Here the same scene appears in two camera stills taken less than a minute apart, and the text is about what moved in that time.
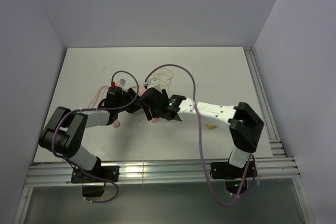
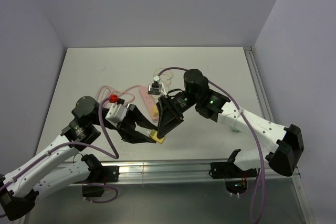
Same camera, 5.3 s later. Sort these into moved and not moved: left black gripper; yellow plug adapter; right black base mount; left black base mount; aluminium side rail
Moved: left black gripper; yellow plug adapter
Not moved: aluminium side rail; right black base mount; left black base mount
